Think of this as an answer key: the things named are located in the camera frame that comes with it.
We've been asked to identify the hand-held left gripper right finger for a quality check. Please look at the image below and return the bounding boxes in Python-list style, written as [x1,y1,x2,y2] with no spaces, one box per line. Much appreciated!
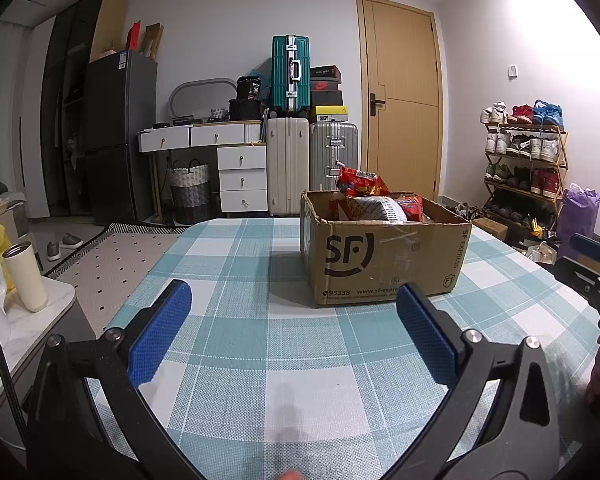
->
[390,282,563,480]

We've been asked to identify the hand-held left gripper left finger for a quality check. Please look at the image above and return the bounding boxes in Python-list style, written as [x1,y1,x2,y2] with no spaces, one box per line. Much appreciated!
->
[27,279,206,480]

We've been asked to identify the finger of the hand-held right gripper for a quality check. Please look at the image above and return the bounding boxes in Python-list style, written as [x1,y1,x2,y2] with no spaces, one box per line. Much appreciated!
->
[554,256,600,306]
[570,233,600,266]

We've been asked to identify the orange red snack packet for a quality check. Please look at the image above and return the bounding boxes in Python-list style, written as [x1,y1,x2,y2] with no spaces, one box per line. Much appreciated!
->
[395,195,425,222]

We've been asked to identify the silver white chips bag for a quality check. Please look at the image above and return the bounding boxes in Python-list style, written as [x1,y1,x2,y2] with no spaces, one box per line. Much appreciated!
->
[352,196,408,224]

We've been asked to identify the purple gift bag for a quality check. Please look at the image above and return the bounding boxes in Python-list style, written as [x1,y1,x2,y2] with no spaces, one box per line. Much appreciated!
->
[557,183,600,256]

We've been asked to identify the dotted patterned rug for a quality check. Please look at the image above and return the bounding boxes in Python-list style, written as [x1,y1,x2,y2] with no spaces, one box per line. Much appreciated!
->
[42,222,191,341]

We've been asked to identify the wooden shoe rack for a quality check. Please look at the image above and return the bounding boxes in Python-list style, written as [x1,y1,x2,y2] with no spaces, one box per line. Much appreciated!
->
[481,102,568,231]

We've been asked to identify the teal checked tablecloth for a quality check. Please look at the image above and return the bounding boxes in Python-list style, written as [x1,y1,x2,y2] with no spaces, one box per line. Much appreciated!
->
[87,215,600,480]

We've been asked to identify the small brown cardboard box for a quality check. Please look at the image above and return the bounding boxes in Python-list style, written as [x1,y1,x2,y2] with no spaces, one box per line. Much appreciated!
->
[472,217,510,241]

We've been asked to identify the rows of racked shoes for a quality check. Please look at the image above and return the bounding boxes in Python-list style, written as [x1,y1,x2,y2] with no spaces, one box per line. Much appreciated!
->
[481,101,566,226]

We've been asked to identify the white side table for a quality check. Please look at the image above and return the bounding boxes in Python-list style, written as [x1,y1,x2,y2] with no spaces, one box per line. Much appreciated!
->
[0,275,96,451]

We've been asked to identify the pile of loose shoes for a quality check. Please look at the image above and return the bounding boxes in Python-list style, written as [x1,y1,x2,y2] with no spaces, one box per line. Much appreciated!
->
[447,202,486,221]

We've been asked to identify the woven laundry basket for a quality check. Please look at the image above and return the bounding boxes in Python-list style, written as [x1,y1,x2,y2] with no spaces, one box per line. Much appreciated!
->
[169,159,212,224]

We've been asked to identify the cream tumbler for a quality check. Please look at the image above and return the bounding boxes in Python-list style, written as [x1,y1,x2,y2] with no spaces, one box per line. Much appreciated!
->
[1,241,49,313]

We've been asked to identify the white drawer desk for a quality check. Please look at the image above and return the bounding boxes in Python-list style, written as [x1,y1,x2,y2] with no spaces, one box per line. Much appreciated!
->
[139,120,270,223]

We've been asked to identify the yellow bag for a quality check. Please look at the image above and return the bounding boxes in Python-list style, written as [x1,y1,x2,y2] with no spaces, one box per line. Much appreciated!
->
[0,220,16,291]

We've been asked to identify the dark grey refrigerator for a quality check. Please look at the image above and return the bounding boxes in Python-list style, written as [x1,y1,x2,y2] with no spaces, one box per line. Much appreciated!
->
[85,50,158,226]

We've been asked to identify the silver suitcase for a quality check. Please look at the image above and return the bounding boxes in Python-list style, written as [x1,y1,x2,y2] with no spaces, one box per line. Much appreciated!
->
[309,121,359,192]

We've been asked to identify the grey kitchen appliance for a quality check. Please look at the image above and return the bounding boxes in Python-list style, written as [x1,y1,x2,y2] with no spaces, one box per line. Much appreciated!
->
[0,179,28,246]

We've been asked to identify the beige suitcase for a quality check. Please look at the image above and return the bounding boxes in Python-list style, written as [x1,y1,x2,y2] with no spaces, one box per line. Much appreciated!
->
[266,116,310,217]

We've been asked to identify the wooden door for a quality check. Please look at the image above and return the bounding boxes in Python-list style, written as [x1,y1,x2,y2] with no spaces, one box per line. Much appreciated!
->
[356,0,443,203]

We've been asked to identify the black bag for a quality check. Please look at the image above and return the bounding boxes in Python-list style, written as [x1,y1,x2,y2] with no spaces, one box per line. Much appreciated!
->
[228,99,268,122]

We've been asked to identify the yellow shoe box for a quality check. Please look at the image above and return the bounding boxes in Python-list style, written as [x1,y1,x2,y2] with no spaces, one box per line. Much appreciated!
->
[314,105,349,122]

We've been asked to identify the tall dark cabinet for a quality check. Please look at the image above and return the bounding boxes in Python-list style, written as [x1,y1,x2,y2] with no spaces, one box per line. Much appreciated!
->
[40,0,106,218]

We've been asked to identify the grey arched mirror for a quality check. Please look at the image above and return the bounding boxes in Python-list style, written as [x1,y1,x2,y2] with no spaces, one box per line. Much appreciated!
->
[169,77,237,123]

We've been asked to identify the black printed package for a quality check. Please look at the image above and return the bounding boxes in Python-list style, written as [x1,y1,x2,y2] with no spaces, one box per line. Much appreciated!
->
[236,76,263,101]

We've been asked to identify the green suitcase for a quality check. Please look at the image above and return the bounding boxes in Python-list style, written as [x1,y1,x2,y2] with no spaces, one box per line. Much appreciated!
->
[271,35,311,113]

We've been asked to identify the brown paper bag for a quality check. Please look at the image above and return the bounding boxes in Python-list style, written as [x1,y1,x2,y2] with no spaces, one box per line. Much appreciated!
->
[142,22,164,61]

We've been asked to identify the large flat cardboard sheet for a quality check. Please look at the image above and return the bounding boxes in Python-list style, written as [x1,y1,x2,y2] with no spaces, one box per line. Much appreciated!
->
[89,0,128,63]

